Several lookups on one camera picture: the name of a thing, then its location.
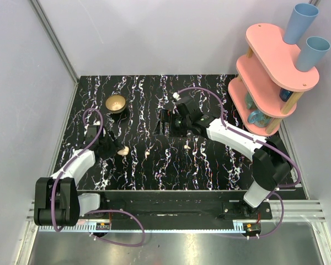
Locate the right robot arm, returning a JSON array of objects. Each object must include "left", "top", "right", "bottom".
[{"left": 154, "top": 97, "right": 292, "bottom": 219}]

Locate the blue cup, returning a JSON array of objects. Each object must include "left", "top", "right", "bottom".
[
  {"left": 283, "top": 3, "right": 319, "bottom": 45},
  {"left": 295, "top": 36, "right": 331, "bottom": 72}
]

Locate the blue cup rear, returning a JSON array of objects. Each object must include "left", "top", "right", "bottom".
[{"left": 283, "top": 3, "right": 319, "bottom": 45}]

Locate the blue patterned mug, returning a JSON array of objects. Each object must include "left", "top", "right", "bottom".
[{"left": 247, "top": 109, "right": 272, "bottom": 128}]

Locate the blue cup front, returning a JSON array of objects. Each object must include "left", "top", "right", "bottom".
[{"left": 295, "top": 36, "right": 331, "bottom": 72}]

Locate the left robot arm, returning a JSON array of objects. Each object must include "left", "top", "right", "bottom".
[{"left": 34, "top": 125, "right": 125, "bottom": 229}]

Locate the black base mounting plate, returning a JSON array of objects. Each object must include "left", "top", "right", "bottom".
[{"left": 85, "top": 190, "right": 273, "bottom": 232}]

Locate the dark blue object on shelf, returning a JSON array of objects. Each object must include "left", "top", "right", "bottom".
[{"left": 279, "top": 88, "right": 293, "bottom": 102}]

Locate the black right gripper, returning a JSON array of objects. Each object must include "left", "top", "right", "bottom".
[{"left": 152, "top": 109, "right": 191, "bottom": 138}]

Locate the aluminium frame rail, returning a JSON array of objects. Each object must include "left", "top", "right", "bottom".
[{"left": 28, "top": 0, "right": 79, "bottom": 84}]

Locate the cream earbud charging case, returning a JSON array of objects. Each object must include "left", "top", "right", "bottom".
[{"left": 117, "top": 146, "right": 130, "bottom": 156}]

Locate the pink three-tier shelf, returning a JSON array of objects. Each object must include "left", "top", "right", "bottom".
[{"left": 228, "top": 23, "right": 319, "bottom": 136}]

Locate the gold patterned ceramic bowl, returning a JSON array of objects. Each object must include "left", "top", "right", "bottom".
[{"left": 105, "top": 94, "right": 126, "bottom": 114}]

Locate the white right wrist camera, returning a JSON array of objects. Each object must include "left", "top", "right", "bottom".
[{"left": 173, "top": 92, "right": 181, "bottom": 102}]

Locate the green ceramic mug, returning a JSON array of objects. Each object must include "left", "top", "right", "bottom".
[{"left": 244, "top": 92, "right": 257, "bottom": 110}]

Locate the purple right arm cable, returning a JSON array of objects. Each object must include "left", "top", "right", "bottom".
[{"left": 178, "top": 87, "right": 301, "bottom": 240}]

